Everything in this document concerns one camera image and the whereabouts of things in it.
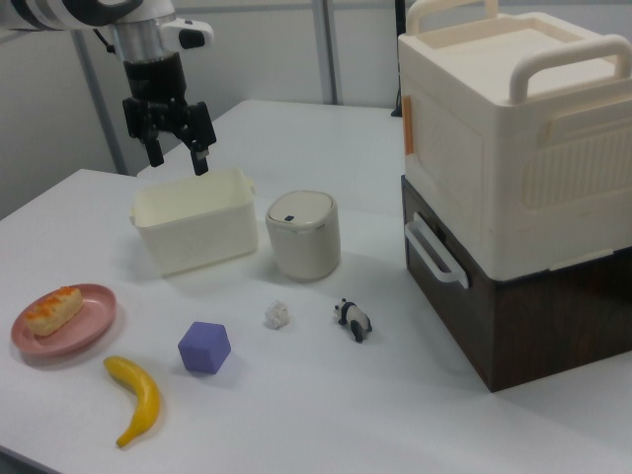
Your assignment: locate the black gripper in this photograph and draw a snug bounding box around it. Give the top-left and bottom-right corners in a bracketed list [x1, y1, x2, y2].
[121, 52, 217, 177]

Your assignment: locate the bread with orange topping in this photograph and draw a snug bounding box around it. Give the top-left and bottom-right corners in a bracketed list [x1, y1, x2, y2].
[25, 285, 84, 338]

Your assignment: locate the cream plastic basket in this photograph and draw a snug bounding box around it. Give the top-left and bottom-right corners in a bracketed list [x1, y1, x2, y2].
[128, 167, 260, 277]

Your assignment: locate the small beige trash can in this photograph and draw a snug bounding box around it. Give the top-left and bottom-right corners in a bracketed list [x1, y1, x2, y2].
[265, 190, 342, 282]

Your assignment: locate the pink plate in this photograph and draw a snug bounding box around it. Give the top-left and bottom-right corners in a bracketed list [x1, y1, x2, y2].
[10, 282, 119, 357]

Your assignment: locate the crumpled white paper ball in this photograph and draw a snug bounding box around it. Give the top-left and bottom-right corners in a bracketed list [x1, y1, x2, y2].
[264, 299, 291, 330]

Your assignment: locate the purple cube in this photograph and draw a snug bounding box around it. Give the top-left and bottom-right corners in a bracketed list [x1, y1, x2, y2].
[177, 321, 233, 375]

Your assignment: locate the panda toy figure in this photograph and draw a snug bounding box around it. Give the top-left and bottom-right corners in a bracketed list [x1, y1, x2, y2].
[333, 297, 374, 345]

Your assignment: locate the yellow banana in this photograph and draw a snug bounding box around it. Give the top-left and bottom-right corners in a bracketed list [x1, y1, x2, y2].
[102, 355, 162, 449]

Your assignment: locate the dark brown drawer box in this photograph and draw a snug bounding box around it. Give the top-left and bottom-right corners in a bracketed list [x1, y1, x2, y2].
[400, 175, 632, 394]

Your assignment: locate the grey metal frame post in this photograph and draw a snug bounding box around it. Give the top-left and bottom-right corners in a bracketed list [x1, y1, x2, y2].
[73, 29, 125, 175]

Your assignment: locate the grey partition frame post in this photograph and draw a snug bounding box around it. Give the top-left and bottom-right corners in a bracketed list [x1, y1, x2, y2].
[313, 0, 343, 106]

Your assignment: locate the black hanging cable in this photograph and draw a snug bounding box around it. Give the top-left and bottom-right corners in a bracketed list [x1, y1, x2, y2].
[391, 0, 409, 119]

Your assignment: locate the white drawer handle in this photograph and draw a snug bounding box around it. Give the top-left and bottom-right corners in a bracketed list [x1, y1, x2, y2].
[404, 211, 470, 288]

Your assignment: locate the cream storage box with handles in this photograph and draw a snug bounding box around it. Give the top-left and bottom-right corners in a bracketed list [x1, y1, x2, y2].
[397, 0, 632, 277]

